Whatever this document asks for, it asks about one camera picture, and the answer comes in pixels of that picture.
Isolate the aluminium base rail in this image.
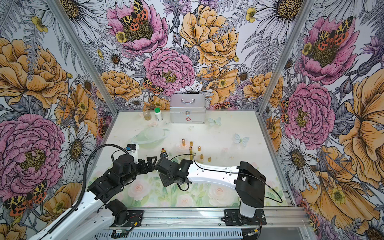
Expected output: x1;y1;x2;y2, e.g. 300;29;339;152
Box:
74;206;310;240

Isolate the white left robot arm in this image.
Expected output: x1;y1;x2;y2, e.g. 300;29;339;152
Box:
31;154;158;240

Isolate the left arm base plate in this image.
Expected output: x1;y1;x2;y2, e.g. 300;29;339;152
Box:
111;210;144;227

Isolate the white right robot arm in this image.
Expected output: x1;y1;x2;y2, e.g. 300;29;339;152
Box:
154;157;266;226

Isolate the white bottle green cap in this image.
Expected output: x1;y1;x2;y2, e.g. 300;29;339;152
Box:
154;108;163;122

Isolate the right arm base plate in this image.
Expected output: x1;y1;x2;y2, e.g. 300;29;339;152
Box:
221;209;267;226

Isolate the silver aluminium first aid case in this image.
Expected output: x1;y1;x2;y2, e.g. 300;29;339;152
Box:
170;94;206;124

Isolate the square gold black lipstick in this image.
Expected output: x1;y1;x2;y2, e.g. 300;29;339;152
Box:
160;148;168;158

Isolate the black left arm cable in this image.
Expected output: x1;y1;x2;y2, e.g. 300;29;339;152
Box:
46;143;130;235

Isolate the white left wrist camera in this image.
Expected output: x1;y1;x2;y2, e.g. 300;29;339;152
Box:
126;144;140;164

